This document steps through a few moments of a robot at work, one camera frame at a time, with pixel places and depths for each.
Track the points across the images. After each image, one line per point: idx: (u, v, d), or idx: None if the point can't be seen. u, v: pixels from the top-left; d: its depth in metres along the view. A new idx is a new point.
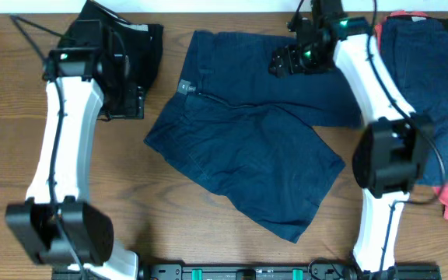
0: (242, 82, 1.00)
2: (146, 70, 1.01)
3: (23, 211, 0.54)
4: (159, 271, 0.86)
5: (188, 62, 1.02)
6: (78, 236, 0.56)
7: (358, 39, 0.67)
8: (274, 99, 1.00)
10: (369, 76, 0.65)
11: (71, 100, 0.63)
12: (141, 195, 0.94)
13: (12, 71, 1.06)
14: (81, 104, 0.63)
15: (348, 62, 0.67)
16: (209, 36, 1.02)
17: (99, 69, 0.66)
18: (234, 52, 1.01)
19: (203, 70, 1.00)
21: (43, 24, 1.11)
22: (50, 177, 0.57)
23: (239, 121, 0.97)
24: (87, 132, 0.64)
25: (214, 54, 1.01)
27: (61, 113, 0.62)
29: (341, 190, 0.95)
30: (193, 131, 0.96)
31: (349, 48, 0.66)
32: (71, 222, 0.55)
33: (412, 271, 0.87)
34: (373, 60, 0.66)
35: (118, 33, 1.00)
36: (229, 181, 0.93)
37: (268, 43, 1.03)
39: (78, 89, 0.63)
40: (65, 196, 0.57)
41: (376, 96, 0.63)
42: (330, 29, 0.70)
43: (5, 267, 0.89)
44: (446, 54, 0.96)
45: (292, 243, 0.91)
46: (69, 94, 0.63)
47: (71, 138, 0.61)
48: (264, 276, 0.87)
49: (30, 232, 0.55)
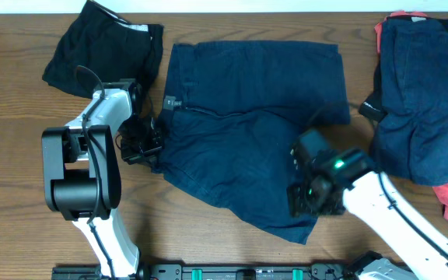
0: (227, 90, 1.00)
2: (146, 71, 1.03)
3: (57, 131, 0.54)
4: (159, 271, 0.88)
5: (171, 75, 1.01)
6: (101, 162, 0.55)
7: (367, 181, 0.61)
8: (261, 103, 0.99)
10: (405, 229, 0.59)
11: (113, 94, 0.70)
12: (141, 196, 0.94)
13: (12, 72, 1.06)
14: (117, 98, 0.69)
15: (371, 220, 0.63)
16: (188, 47, 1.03)
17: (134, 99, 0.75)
18: (216, 61, 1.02)
19: (187, 82, 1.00)
21: (42, 23, 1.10)
22: (86, 117, 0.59)
23: (236, 126, 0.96)
24: (117, 119, 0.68)
25: (196, 64, 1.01)
27: (103, 96, 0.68)
29: None
30: (184, 145, 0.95)
31: (363, 201, 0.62)
32: (100, 141, 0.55)
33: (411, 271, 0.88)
34: (397, 205, 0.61)
35: (116, 33, 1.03)
36: (225, 190, 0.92)
37: (249, 48, 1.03)
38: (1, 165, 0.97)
39: (116, 92, 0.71)
40: (96, 125, 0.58)
41: (424, 253, 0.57)
42: (327, 175, 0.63)
43: (6, 267, 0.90)
44: (445, 53, 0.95)
45: (300, 244, 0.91)
46: (108, 93, 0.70)
47: (106, 109, 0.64)
48: (264, 276, 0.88)
49: (59, 152, 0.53)
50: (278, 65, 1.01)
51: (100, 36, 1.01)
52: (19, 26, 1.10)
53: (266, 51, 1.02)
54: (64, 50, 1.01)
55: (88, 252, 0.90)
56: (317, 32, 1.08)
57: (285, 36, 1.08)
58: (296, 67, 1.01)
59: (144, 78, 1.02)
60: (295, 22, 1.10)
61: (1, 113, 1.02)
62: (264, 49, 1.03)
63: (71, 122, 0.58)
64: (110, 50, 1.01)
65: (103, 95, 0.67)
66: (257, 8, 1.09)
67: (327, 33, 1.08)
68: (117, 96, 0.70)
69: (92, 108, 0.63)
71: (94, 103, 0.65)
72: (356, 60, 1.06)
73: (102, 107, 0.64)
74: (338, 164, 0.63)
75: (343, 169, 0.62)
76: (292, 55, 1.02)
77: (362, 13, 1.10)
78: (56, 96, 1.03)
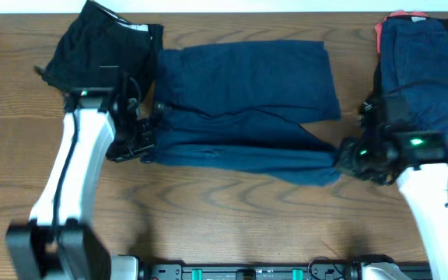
0: (216, 94, 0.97)
2: (147, 70, 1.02)
3: (23, 231, 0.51)
4: (159, 271, 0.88)
5: (159, 82, 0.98)
6: (77, 262, 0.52)
7: (435, 174, 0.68)
8: (252, 105, 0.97)
10: (447, 223, 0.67)
11: (87, 126, 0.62)
12: (142, 195, 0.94)
13: (13, 71, 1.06)
14: (96, 129, 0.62)
15: (418, 201, 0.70)
16: (175, 52, 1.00)
17: (115, 108, 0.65)
18: (204, 64, 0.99)
19: (176, 88, 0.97)
21: (41, 23, 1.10)
22: (57, 196, 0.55)
23: (228, 127, 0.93)
24: (96, 159, 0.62)
25: (183, 69, 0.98)
27: (75, 139, 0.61)
29: (342, 189, 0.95)
30: (167, 148, 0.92)
31: (427, 187, 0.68)
32: (72, 244, 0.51)
33: (413, 272, 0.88)
34: None
35: (117, 33, 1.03)
36: (254, 155, 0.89)
37: (235, 52, 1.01)
38: (0, 164, 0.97)
39: (91, 120, 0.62)
40: (70, 218, 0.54)
41: None
42: (398, 145, 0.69)
43: (7, 267, 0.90)
44: (444, 53, 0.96)
45: (303, 238, 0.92)
46: (85, 124, 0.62)
47: (80, 163, 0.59)
48: (264, 276, 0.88)
49: (29, 256, 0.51)
50: (267, 66, 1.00)
51: (100, 36, 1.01)
52: (19, 26, 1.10)
53: (253, 54, 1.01)
54: (64, 48, 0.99)
55: None
56: (317, 31, 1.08)
57: (285, 36, 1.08)
58: (284, 68, 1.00)
59: (145, 78, 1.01)
60: (293, 22, 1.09)
61: (0, 112, 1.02)
62: (249, 52, 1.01)
63: (42, 207, 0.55)
64: (111, 49, 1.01)
65: (75, 138, 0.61)
66: (257, 8, 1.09)
67: (327, 33, 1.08)
68: (96, 128, 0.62)
69: (64, 166, 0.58)
71: (67, 152, 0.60)
72: (355, 60, 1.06)
73: (75, 160, 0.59)
74: (416, 145, 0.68)
75: (417, 150, 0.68)
76: (278, 56, 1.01)
77: (362, 13, 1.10)
78: (57, 96, 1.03)
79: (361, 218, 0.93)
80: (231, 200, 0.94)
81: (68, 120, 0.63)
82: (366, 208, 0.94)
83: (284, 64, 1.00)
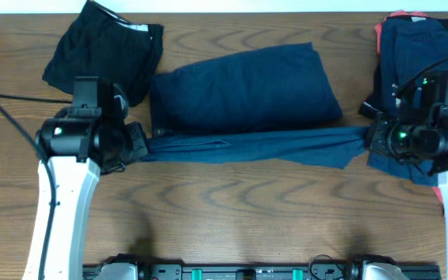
0: (214, 110, 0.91)
2: (146, 69, 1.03)
3: None
4: (159, 271, 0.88)
5: (155, 109, 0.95)
6: None
7: None
8: (251, 117, 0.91)
10: None
11: (65, 181, 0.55)
12: (141, 196, 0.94)
13: (13, 71, 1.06)
14: (76, 183, 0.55)
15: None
16: (166, 76, 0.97)
17: (97, 141, 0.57)
18: (197, 82, 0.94)
19: (173, 111, 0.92)
21: (41, 22, 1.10)
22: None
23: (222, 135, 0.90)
24: (81, 221, 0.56)
25: (176, 91, 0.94)
27: (53, 204, 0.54)
29: (344, 188, 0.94)
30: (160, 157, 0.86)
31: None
32: None
33: (411, 272, 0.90)
34: None
35: (117, 33, 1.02)
36: (274, 140, 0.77)
37: (225, 65, 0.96)
38: None
39: (71, 173, 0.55)
40: None
41: None
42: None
43: (9, 267, 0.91)
44: (445, 52, 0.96)
45: (303, 238, 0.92)
46: (62, 179, 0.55)
47: (62, 235, 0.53)
48: (264, 276, 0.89)
49: None
50: (260, 76, 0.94)
51: (100, 36, 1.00)
52: (19, 26, 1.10)
53: (243, 65, 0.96)
54: (64, 49, 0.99)
55: (88, 252, 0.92)
56: (317, 32, 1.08)
57: (285, 36, 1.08)
58: (278, 75, 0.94)
59: (144, 77, 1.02)
60: (293, 22, 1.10)
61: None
62: (240, 62, 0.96)
63: None
64: (111, 49, 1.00)
65: (54, 203, 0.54)
66: (257, 8, 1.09)
67: (327, 33, 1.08)
68: (76, 186, 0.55)
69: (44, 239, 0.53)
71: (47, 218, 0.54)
72: (355, 60, 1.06)
73: (56, 230, 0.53)
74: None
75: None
76: (268, 63, 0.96)
77: (362, 13, 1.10)
78: (56, 96, 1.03)
79: (361, 218, 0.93)
80: (230, 200, 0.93)
81: (40, 169, 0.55)
82: (366, 208, 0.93)
83: (278, 68, 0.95)
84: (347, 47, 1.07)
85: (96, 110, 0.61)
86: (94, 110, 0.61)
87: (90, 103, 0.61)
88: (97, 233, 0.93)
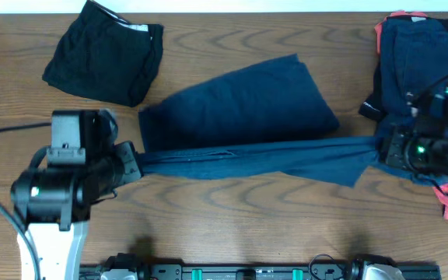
0: (208, 133, 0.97)
2: (146, 71, 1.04)
3: None
4: (159, 271, 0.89)
5: (148, 138, 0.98)
6: None
7: None
8: (244, 134, 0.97)
10: None
11: (48, 254, 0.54)
12: (141, 196, 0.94)
13: (13, 72, 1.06)
14: (61, 256, 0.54)
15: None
16: (155, 107, 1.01)
17: (80, 196, 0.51)
18: (188, 110, 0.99)
19: (167, 139, 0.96)
21: (40, 22, 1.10)
22: None
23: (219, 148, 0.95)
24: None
25: (169, 118, 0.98)
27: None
29: (344, 189, 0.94)
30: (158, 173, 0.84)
31: None
32: None
33: (410, 271, 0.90)
34: None
35: (117, 33, 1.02)
36: (281, 151, 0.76)
37: (213, 89, 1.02)
38: (0, 166, 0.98)
39: (54, 246, 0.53)
40: None
41: None
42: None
43: (9, 267, 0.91)
44: (445, 53, 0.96)
45: (303, 238, 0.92)
46: (44, 252, 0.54)
47: None
48: (264, 276, 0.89)
49: None
50: (248, 95, 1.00)
51: (100, 36, 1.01)
52: (18, 26, 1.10)
53: (229, 86, 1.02)
54: (64, 50, 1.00)
55: (88, 253, 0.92)
56: (317, 32, 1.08)
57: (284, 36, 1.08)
58: (267, 89, 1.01)
59: (144, 78, 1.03)
60: (292, 22, 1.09)
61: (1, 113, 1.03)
62: (225, 85, 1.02)
63: None
64: (111, 49, 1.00)
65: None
66: (257, 8, 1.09)
67: (327, 33, 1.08)
68: (62, 259, 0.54)
69: None
71: None
72: (354, 60, 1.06)
73: None
74: None
75: None
76: (256, 80, 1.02)
77: (362, 13, 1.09)
78: (56, 97, 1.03)
79: (361, 218, 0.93)
80: (231, 200, 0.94)
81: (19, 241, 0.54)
82: (366, 208, 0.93)
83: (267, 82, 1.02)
84: (347, 47, 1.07)
85: (78, 150, 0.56)
86: (78, 152, 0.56)
87: (73, 141, 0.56)
88: (96, 233, 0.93)
